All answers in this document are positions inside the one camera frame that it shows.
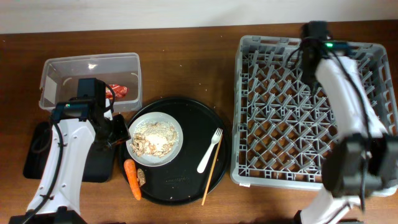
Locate red snack wrapper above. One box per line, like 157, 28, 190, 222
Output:
106, 84, 129, 100

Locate white plastic fork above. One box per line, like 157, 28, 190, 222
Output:
197, 128, 223, 174

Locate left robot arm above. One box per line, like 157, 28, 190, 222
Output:
9, 78, 131, 223

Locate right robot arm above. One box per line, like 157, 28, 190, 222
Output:
294, 21, 397, 223

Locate grey dishwasher rack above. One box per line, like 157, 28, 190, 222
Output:
231, 35, 397, 197

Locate orange carrot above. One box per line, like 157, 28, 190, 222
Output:
124, 159, 142, 200

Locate black rectangular tray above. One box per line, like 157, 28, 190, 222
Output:
23, 121, 116, 183

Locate grey plate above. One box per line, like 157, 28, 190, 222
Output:
126, 112, 183, 167

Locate rice and peanut leftovers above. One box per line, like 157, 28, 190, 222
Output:
130, 121, 179, 158

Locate brown ginger piece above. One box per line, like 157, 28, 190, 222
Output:
137, 169, 146, 187

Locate clear plastic bin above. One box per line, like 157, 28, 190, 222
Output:
39, 52, 143, 113

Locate black round tray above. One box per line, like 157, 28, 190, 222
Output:
127, 97, 231, 205

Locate wooden chopstick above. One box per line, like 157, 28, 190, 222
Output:
201, 133, 223, 206

